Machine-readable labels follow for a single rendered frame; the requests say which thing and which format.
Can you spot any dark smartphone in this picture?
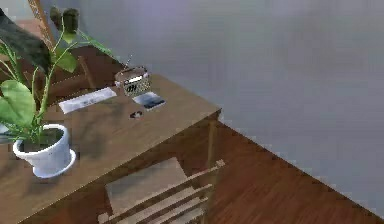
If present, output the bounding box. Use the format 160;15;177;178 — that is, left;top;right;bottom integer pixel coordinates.
132;91;167;112

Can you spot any small brown radio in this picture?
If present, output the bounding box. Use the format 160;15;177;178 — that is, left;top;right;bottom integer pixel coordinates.
114;55;152;98

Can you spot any brown wooden table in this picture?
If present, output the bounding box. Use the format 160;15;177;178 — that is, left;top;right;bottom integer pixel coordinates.
0;73;223;224

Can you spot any light wooden slatted chair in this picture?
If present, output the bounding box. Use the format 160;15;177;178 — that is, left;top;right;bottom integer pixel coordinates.
97;156;226;224

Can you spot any brown wooden chair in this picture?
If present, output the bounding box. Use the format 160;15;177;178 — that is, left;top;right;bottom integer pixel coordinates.
39;44;123;101

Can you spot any green plant in white pot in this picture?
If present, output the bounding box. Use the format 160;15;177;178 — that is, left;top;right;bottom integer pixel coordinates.
0;7;118;179

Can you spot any light wooden floor lamp pole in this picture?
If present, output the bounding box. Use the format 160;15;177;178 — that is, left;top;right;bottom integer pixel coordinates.
27;0;57;51

